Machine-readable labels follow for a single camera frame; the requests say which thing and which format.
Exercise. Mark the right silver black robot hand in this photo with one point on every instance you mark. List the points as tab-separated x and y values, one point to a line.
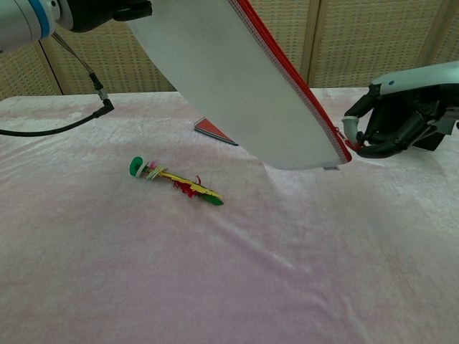
401	114

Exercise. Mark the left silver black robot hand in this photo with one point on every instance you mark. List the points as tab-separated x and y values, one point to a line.
97	12

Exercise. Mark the clear zip pouch red zipper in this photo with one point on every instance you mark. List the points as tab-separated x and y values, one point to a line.
244	93

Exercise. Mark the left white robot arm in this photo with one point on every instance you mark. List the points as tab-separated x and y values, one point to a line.
21	21

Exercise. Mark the woven bamboo folding screen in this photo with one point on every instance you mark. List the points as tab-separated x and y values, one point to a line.
358	43

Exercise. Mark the red ink pad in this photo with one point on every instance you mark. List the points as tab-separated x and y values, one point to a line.
211	129

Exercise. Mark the colourful yellow dragon toy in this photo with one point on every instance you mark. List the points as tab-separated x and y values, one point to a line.
179	181

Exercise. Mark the pink velvet table cloth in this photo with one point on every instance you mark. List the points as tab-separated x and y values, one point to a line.
215	268

